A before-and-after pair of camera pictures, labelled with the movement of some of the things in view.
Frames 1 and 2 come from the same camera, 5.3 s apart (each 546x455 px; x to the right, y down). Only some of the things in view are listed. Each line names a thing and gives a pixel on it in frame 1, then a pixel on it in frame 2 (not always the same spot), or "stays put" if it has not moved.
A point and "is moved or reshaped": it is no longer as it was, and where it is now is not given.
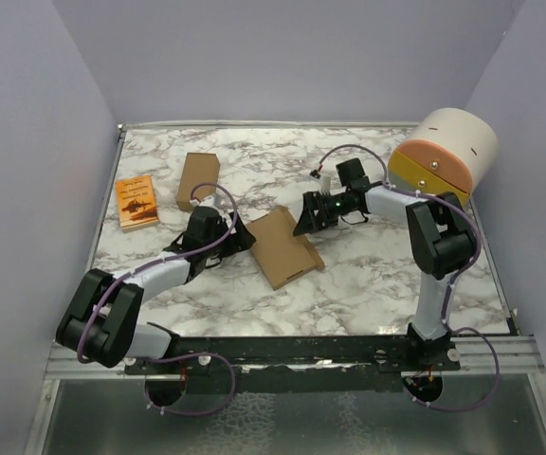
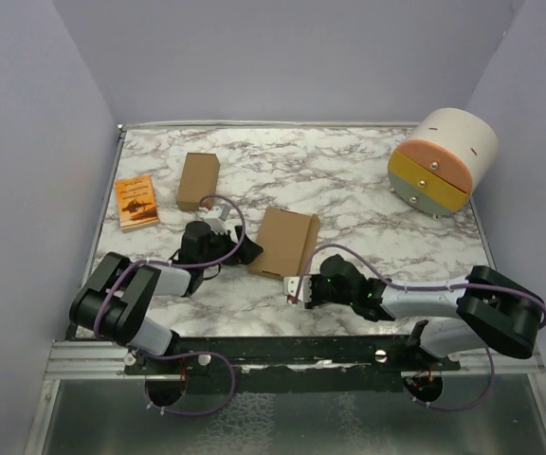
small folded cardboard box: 197,169 stays put
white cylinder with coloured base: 453,152 stays put
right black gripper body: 336,206 to 323,293
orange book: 136,202 stays put
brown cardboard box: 282,256 is moved or reshaped
